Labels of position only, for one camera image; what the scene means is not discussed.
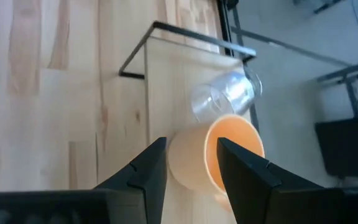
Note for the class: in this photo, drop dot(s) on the black box-shaped object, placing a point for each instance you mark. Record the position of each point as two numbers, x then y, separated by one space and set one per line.
350 146

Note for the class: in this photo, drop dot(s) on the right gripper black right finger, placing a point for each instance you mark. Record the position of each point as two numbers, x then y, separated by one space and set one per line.
253 186

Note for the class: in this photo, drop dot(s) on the black metal frame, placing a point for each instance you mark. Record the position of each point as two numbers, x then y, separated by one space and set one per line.
172 68

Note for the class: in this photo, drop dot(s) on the long grey metal bar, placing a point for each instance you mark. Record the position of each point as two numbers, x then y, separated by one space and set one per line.
291 46

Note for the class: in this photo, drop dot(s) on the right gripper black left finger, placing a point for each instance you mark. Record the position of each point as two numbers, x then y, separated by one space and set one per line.
148 174

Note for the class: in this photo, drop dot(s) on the clear glass cup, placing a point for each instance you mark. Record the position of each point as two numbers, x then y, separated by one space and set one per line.
228 93

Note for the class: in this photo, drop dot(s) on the orange plastic cup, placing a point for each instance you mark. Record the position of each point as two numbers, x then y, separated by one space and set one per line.
188 158

